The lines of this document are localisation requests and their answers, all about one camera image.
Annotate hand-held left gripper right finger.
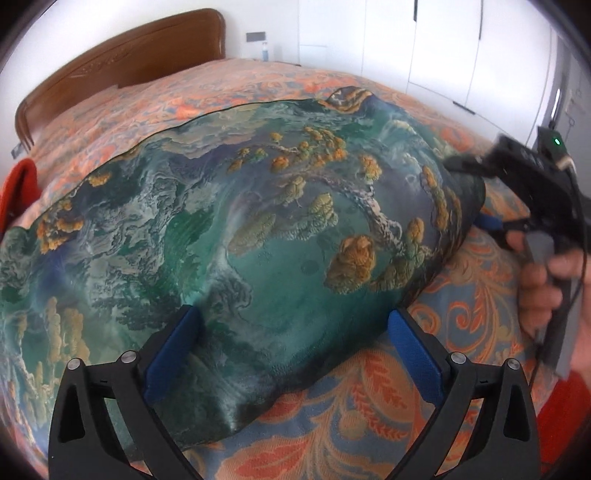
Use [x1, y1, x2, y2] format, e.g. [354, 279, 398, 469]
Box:
[387, 308, 541, 480]

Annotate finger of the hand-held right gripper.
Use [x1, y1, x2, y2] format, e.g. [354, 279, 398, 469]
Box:
[443, 153, 505, 180]
[475, 211, 532, 241]

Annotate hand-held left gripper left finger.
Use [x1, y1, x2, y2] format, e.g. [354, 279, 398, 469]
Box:
[48, 305, 204, 480]

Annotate green landscape print pillow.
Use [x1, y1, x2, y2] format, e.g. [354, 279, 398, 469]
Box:
[0, 85, 488, 450]

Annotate person's right hand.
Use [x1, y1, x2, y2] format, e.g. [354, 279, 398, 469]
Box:
[505, 231, 588, 342]

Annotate orange floral bedspread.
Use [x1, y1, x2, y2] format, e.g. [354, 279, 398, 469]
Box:
[0, 58, 568, 480]

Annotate white wardrobe doors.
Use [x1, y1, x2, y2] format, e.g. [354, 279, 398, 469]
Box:
[298, 0, 559, 116]

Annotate person's red clothing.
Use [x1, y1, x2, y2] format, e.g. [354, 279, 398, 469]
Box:
[540, 369, 591, 462]

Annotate orange knitted sweater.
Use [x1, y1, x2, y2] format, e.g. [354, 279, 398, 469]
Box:
[0, 158, 40, 232]

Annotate wooden headboard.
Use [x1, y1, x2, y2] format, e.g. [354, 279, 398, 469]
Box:
[14, 8, 227, 151]

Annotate black cable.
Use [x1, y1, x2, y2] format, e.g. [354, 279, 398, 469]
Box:
[526, 157, 591, 388]

